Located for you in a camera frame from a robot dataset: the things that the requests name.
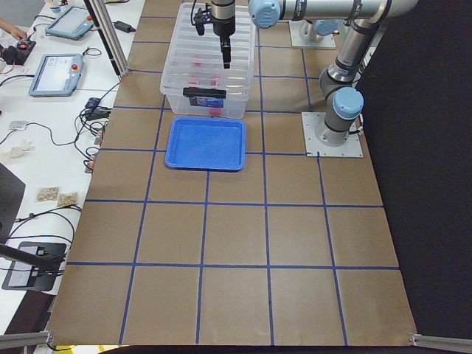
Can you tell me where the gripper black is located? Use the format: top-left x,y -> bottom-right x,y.
210,0 -> 235,69

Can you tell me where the clear plastic storage box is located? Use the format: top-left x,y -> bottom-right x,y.
160,54 -> 254,119

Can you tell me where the blue plastic tray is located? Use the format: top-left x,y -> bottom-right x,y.
164,117 -> 246,171

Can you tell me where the black power adapter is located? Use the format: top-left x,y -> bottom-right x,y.
114,21 -> 136,33

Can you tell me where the small blue usb hub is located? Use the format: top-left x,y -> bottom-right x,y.
85,97 -> 101,110

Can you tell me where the far teach pendant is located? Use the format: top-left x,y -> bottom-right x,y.
45,7 -> 94,41

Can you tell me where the teach pendant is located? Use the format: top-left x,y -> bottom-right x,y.
45,7 -> 94,41
29,54 -> 83,97

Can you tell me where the near teach pendant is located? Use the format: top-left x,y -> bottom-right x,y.
29,54 -> 83,97

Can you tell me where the black box latch handle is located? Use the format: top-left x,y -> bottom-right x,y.
182,87 -> 226,99

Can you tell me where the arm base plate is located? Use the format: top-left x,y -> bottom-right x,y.
289,19 -> 338,49
302,112 -> 364,159

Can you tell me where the aluminium frame post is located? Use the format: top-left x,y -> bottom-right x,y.
84,0 -> 129,77

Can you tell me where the black stand base plate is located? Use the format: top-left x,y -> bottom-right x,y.
1,241 -> 67,291

